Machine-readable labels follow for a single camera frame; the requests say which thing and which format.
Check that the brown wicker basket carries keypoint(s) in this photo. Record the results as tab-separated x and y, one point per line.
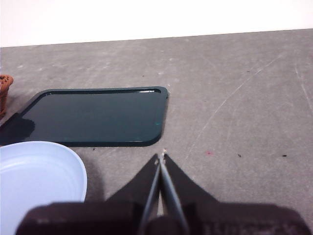
5	98

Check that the dark rectangular tray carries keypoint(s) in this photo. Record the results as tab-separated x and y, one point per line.
97	117

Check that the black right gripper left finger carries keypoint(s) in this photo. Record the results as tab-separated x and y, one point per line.
137	186

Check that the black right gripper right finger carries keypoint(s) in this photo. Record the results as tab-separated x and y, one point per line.
185	186

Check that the blue round plate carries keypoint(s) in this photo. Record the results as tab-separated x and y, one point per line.
36	176

